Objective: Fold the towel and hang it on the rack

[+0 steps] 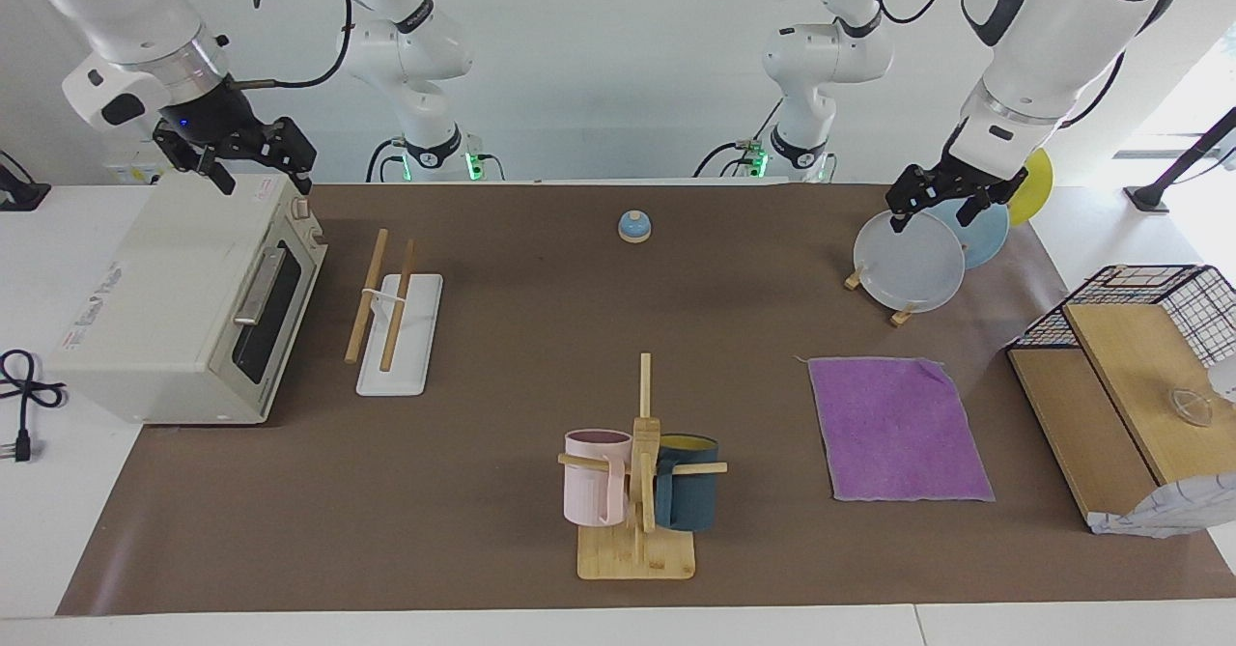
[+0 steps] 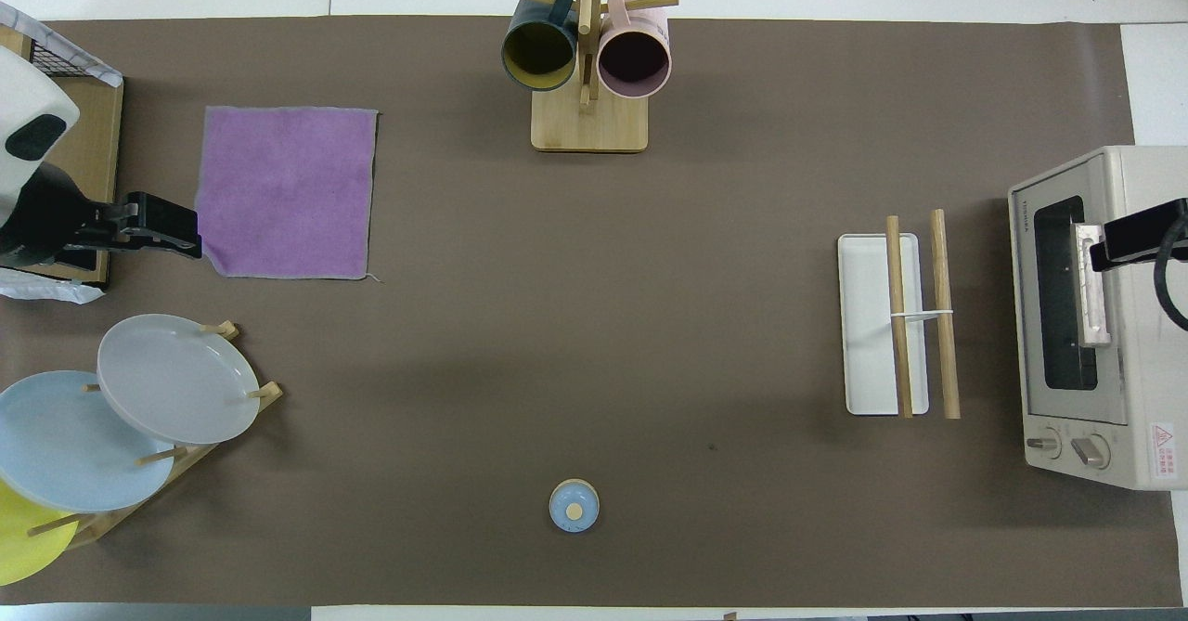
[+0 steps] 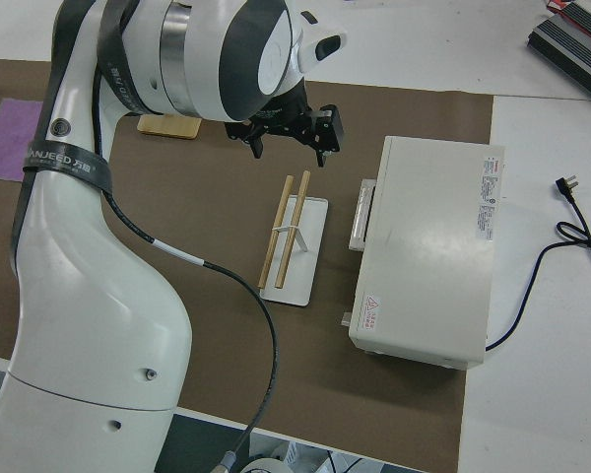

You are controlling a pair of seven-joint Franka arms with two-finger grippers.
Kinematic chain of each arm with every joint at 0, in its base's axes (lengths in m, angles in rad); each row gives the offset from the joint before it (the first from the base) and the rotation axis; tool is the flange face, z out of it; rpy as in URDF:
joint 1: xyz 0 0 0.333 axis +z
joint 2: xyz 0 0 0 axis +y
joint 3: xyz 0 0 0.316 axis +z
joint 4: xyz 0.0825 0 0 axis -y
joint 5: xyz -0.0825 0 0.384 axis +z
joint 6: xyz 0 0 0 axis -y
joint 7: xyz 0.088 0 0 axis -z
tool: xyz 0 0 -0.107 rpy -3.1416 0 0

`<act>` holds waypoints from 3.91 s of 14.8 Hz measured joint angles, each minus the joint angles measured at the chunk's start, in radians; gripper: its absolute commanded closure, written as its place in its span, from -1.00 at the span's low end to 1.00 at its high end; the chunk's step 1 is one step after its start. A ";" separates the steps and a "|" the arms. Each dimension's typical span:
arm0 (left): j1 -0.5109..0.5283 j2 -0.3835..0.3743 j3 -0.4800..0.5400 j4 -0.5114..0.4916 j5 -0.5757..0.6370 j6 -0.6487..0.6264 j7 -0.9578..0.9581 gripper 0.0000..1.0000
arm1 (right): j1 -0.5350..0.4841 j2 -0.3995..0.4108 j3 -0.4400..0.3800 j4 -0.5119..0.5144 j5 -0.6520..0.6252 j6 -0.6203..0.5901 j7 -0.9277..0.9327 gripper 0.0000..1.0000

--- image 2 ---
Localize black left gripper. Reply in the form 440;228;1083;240
0;162;202;271

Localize purple grey-backed towel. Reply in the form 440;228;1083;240
195;106;381;283

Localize wooden plate rack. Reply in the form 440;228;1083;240
26;321;284;550

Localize white towel rack wooden rods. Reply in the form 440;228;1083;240
837;210;962;420

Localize beige toaster oven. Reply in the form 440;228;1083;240
1008;146;1188;492

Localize grey plate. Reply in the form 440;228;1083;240
97;314;262;446

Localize light blue plate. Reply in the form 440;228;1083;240
0;370;175;513

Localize yellow plate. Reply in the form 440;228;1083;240
0;480;80;587

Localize dark teal mug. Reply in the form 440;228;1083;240
501;0;579;93

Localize wooden mug tree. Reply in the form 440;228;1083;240
498;0;680;154

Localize brown table mat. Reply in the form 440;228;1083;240
0;16;1182;608

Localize pink mug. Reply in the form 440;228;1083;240
597;0;672;100

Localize black wire basket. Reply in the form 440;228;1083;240
26;36;108;79

